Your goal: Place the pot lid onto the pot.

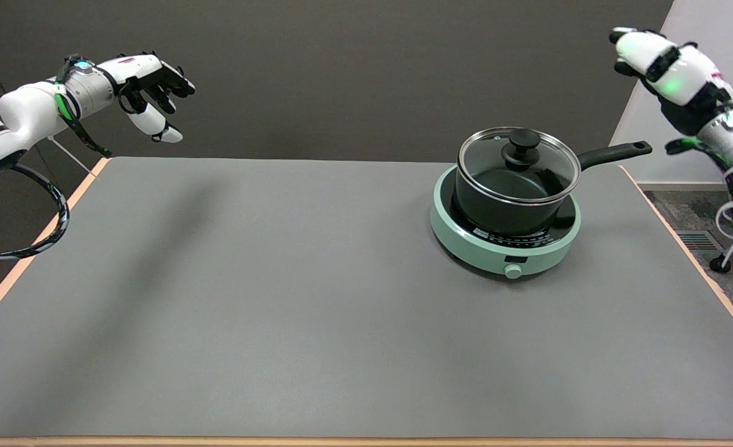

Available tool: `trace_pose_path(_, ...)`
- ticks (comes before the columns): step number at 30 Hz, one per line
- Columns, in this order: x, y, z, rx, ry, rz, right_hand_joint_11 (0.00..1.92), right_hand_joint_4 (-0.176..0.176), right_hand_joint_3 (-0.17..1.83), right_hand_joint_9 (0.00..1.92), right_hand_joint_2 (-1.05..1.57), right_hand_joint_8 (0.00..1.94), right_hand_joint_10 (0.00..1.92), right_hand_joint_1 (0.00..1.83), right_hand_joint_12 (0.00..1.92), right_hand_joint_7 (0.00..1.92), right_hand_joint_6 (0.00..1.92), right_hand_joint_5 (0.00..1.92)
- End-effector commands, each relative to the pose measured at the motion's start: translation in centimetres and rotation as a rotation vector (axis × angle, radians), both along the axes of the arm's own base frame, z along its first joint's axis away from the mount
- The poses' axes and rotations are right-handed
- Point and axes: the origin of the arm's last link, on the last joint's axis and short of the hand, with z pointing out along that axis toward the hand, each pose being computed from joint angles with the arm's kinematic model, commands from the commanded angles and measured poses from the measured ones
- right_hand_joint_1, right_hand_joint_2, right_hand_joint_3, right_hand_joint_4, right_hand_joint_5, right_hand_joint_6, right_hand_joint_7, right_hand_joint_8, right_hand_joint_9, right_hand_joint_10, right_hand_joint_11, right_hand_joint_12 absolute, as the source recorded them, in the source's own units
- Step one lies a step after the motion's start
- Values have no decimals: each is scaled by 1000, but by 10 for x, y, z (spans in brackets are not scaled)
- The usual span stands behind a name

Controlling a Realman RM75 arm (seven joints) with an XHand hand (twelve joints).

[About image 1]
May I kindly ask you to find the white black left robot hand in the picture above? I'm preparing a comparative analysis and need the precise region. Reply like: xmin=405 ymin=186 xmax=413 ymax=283
xmin=115 ymin=52 xmax=196 ymax=144

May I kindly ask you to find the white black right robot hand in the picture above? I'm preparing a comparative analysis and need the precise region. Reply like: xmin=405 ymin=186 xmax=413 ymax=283
xmin=609 ymin=26 xmax=733 ymax=137

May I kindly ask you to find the glass pot lid black knob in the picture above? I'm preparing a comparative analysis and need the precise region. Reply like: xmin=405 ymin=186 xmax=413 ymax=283
xmin=457 ymin=127 xmax=581 ymax=204

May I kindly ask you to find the floor vent grille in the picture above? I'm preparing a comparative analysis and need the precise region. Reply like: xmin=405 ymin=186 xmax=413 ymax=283
xmin=676 ymin=230 xmax=724 ymax=251

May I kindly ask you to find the black caster with white leg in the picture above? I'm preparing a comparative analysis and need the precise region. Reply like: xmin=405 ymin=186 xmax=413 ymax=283
xmin=709 ymin=239 xmax=733 ymax=274

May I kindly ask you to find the green round induction cooker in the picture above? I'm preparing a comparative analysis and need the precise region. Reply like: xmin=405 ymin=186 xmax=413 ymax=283
xmin=429 ymin=163 xmax=582 ymax=279

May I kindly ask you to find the green black wrist wire bundle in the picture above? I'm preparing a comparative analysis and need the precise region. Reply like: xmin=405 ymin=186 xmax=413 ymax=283
xmin=665 ymin=138 xmax=733 ymax=243

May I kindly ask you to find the black green left wrist cable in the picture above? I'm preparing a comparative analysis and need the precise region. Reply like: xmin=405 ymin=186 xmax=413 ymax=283
xmin=55 ymin=55 xmax=113 ymax=158

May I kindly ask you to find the black wrapped left arm cable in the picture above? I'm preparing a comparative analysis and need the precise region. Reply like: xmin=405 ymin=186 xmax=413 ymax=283
xmin=0 ymin=163 xmax=70 ymax=261

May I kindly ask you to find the black saucepan with handle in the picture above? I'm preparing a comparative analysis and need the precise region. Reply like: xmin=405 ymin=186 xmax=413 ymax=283
xmin=453 ymin=141 xmax=653 ymax=238

